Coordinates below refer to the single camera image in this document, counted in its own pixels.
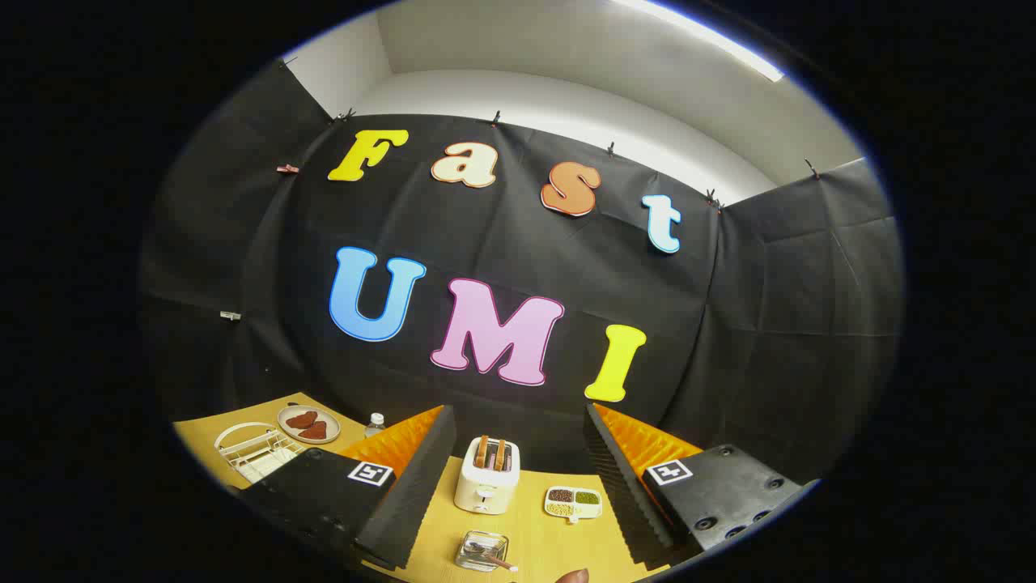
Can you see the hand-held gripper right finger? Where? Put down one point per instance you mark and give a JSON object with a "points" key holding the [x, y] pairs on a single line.
{"points": [[619, 494]]}

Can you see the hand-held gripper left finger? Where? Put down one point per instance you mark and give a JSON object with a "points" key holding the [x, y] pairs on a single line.
{"points": [[421, 486]]}

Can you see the pink plate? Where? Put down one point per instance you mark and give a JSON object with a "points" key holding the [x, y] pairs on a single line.
{"points": [[285, 433]]}

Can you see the white divided snack tray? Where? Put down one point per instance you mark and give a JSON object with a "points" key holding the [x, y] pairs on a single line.
{"points": [[573, 504]]}

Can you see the cream toaster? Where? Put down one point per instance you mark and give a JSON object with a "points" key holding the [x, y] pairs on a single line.
{"points": [[484, 490]]}

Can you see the brown toast slice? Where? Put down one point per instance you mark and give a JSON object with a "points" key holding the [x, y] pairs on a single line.
{"points": [[481, 452], [501, 455]]}

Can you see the green label drink bottle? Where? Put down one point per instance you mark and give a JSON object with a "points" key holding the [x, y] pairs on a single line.
{"points": [[375, 424]]}

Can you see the red meat slice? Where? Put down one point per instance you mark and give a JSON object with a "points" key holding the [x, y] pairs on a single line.
{"points": [[302, 419], [314, 431]]}

